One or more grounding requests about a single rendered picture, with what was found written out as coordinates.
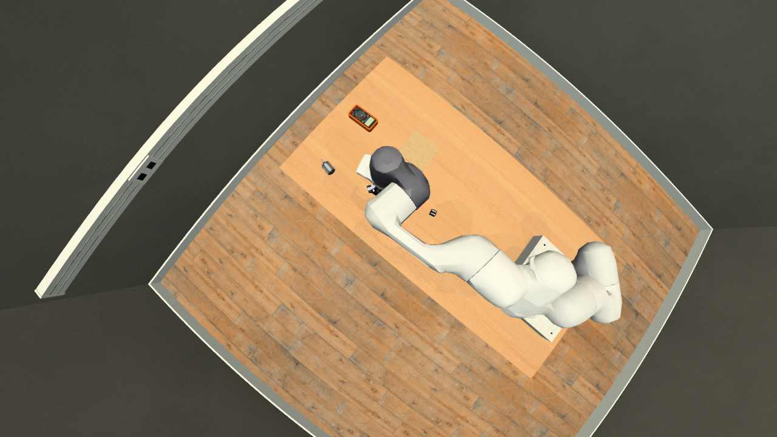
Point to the tan textured mat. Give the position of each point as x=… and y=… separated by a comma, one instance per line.
x=419, y=150

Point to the orange digital multimeter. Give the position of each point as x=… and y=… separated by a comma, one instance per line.
x=363, y=118

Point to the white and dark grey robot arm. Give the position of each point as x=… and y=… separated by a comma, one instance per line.
x=566, y=292

